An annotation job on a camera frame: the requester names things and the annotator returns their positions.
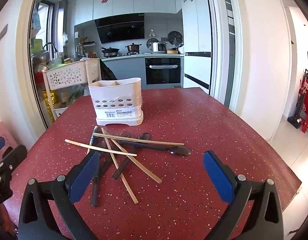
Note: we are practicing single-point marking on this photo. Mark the white wall hook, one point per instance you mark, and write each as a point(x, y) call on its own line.
point(151, 32)

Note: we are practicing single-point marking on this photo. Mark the green plastic board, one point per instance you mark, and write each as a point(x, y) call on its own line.
point(37, 45)

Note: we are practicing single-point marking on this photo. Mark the black range hood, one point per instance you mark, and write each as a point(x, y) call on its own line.
point(121, 30)

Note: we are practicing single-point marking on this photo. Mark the white spice rack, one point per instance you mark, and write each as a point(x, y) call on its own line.
point(90, 51)

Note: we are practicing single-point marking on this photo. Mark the large round wall trivet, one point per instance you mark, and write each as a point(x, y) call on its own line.
point(176, 37)

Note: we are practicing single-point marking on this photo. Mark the steel cooking pot with lid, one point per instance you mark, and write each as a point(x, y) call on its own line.
point(133, 48)

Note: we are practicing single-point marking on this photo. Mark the kitchen faucet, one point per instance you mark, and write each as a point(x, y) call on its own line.
point(54, 51)

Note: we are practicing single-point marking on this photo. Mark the black plastic bag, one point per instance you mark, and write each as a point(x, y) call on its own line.
point(107, 72)

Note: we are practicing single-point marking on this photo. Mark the white upper cabinets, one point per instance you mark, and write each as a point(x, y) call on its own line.
point(124, 2)

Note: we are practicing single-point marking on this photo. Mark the white plastic basket cart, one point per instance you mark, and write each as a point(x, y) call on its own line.
point(66, 76)

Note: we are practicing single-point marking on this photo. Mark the grey lower cabinets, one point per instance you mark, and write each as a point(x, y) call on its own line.
point(129, 70)

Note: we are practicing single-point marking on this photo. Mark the white refrigerator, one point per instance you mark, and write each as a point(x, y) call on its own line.
point(196, 30)

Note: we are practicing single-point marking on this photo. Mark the steel sink pot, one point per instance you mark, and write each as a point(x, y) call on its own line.
point(40, 56)

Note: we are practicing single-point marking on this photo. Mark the small round wall trivet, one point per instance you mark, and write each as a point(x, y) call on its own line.
point(151, 42)

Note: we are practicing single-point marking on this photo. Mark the yellow oil bottle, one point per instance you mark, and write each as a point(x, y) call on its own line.
point(47, 100)

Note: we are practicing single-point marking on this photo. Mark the wooden chopstick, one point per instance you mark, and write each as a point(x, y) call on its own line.
point(91, 142)
point(101, 149)
point(145, 167)
point(144, 140)
point(125, 177)

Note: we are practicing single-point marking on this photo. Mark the white plastic utensil holder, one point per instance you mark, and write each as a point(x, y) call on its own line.
point(114, 97)

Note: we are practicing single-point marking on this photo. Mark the pink stool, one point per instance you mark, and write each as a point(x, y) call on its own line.
point(5, 131)

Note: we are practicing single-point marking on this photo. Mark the glass kettle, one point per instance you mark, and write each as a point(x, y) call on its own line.
point(80, 51)

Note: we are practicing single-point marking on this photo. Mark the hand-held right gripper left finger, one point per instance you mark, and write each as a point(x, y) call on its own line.
point(85, 177)

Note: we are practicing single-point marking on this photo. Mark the round wooden board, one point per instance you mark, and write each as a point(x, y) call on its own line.
point(172, 51)

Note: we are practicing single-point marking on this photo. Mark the red decorations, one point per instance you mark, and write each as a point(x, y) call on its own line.
point(307, 97)

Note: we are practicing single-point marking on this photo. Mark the black wok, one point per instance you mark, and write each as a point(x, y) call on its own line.
point(110, 53)

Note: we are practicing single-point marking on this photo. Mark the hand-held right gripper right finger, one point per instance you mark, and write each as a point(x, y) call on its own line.
point(217, 177)

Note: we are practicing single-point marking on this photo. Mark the black built-in oven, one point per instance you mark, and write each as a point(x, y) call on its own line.
point(162, 75)

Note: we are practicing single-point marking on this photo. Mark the white wall socket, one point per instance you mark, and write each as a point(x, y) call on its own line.
point(77, 35)

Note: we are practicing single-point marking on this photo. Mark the silver rice cooker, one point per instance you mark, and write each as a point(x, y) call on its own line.
point(159, 47)

